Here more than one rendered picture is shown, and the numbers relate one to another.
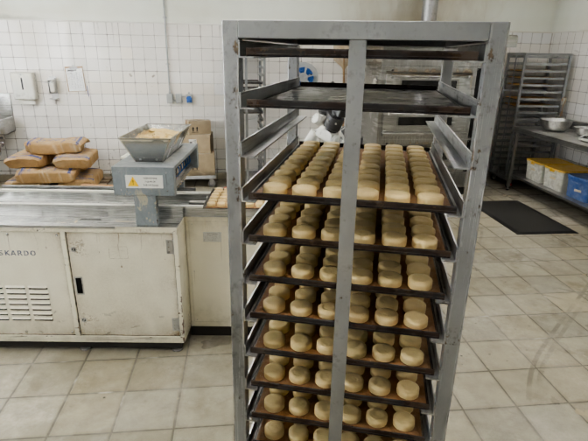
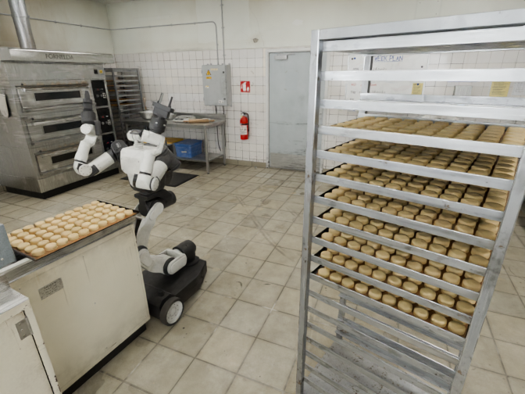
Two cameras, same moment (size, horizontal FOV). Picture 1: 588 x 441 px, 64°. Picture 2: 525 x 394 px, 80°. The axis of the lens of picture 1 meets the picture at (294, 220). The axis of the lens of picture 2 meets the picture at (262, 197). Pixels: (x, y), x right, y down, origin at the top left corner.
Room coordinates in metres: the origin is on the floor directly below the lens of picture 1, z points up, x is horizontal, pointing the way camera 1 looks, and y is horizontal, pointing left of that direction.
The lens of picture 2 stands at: (1.12, 1.09, 1.69)
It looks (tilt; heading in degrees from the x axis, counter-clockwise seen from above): 22 degrees down; 299
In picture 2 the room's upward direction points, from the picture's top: 1 degrees counter-clockwise
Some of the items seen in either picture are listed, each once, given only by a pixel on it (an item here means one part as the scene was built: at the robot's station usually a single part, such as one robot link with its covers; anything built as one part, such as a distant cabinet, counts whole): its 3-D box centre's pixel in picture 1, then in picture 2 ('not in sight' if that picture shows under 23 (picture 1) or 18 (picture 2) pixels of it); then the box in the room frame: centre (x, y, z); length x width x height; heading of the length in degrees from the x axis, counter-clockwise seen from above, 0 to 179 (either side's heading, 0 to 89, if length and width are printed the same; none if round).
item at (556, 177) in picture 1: (567, 178); (169, 146); (5.74, -3.39, 0.36); 0.47 x 0.38 x 0.26; 96
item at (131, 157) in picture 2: not in sight; (148, 165); (2.84, -0.36, 1.10); 0.34 x 0.30 x 0.36; 1
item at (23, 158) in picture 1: (32, 157); not in sight; (5.88, 3.31, 0.47); 0.72 x 0.42 x 0.17; 7
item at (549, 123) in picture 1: (556, 125); (149, 115); (6.13, -3.33, 0.95); 0.39 x 0.39 x 0.14
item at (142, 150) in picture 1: (158, 142); not in sight; (2.82, 0.82, 1.25); 0.56 x 0.29 x 0.14; 1
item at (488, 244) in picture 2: (280, 256); (391, 216); (1.21, 0.04, 1.23); 0.64 x 0.03 x 0.03; 170
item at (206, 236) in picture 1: (245, 264); (76, 299); (2.83, 0.31, 0.45); 0.70 x 0.34 x 0.90; 91
